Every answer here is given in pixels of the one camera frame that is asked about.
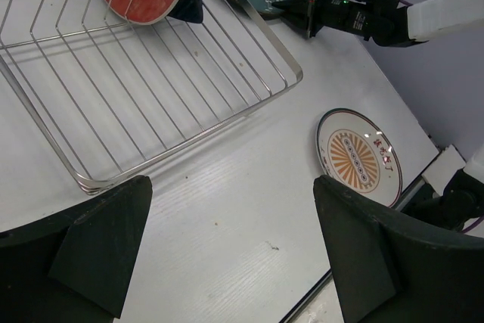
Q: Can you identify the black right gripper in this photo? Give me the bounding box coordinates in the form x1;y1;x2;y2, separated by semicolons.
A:
271;0;412;48

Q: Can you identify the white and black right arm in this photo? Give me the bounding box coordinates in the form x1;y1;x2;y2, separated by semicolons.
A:
275;0;483;183

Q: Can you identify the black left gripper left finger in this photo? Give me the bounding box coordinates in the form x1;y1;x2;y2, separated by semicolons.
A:
1;175;152;322

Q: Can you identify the dark blue leaf-shaped plate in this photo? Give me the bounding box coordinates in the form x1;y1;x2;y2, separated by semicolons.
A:
168;0;203;24

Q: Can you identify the silver wire dish rack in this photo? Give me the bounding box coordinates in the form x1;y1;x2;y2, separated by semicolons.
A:
1;0;303;195

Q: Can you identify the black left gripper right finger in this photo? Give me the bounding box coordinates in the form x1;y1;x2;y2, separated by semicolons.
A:
313;175;483;322

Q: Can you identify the white plate with orange sunburst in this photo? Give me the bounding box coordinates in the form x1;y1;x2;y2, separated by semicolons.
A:
315;108;403;207

